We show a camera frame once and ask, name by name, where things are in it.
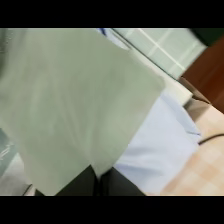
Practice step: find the light blue shirt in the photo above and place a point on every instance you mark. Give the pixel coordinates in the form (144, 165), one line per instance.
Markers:
(160, 143)

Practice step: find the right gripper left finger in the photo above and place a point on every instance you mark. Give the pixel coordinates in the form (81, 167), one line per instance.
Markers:
(81, 183)

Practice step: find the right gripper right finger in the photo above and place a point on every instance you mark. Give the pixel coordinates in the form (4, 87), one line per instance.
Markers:
(120, 185)

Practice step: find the pale green shirt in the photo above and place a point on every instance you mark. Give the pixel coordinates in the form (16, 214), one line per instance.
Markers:
(73, 100)

